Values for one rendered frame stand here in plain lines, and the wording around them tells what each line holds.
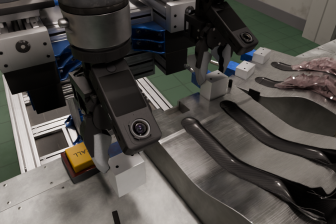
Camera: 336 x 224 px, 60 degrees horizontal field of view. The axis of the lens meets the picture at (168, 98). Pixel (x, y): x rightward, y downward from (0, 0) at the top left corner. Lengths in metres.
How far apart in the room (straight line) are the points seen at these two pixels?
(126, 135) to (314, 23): 3.00
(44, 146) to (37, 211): 1.01
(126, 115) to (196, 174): 0.24
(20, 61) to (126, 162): 0.48
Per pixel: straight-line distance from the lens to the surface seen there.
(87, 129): 0.39
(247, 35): 0.57
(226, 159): 0.57
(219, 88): 0.68
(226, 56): 0.67
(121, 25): 0.33
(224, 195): 0.49
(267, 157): 0.57
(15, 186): 0.70
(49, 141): 1.65
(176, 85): 2.29
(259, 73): 0.88
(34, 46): 0.83
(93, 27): 0.32
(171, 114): 0.68
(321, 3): 3.17
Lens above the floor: 1.30
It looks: 37 degrees down
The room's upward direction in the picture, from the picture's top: straight up
